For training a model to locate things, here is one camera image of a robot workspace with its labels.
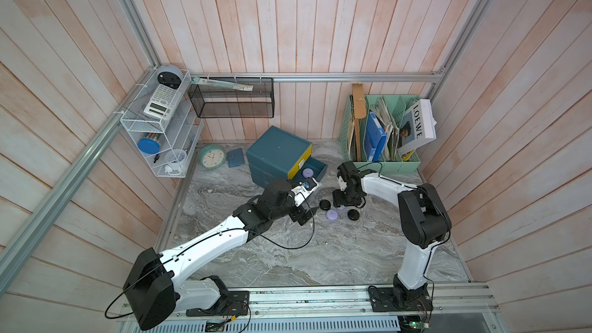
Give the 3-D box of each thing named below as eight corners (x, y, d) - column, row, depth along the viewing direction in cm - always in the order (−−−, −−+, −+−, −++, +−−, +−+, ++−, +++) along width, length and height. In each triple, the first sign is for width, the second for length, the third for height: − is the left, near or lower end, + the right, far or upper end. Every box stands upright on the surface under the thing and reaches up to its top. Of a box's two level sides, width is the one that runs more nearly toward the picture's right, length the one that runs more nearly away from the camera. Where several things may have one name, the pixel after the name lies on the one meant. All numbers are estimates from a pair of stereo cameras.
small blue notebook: (229, 168, 112) (228, 165, 110) (226, 153, 118) (226, 150, 116) (245, 164, 113) (244, 161, 111) (242, 150, 119) (241, 147, 117)
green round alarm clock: (206, 171, 110) (197, 155, 101) (209, 160, 115) (201, 143, 105) (222, 171, 110) (216, 155, 101) (225, 160, 115) (219, 143, 105)
